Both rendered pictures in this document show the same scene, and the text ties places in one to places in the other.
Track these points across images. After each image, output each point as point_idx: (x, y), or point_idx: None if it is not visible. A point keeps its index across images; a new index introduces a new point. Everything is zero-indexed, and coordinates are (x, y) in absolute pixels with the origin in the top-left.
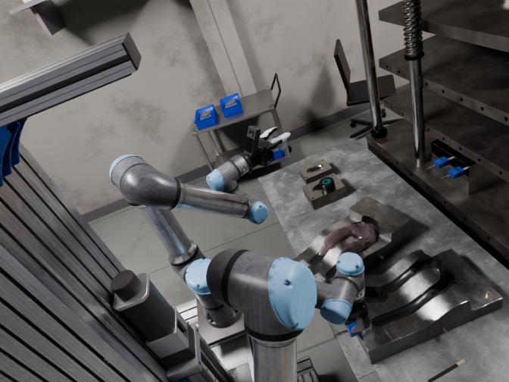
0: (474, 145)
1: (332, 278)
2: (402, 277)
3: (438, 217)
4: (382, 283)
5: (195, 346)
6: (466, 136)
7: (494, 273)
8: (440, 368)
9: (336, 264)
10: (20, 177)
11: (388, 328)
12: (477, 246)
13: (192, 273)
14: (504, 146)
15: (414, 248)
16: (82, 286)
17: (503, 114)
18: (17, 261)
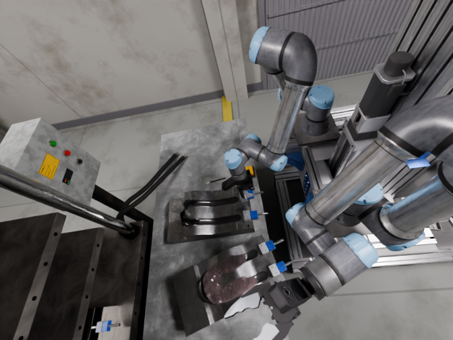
0: (71, 316)
1: (253, 249)
2: (207, 223)
3: (152, 287)
4: (220, 226)
5: (348, 131)
6: (61, 339)
7: (160, 223)
8: (218, 182)
9: (240, 156)
10: None
11: (230, 194)
12: (152, 246)
13: (374, 187)
14: (62, 297)
15: (185, 263)
16: (424, 17)
17: (40, 267)
18: None
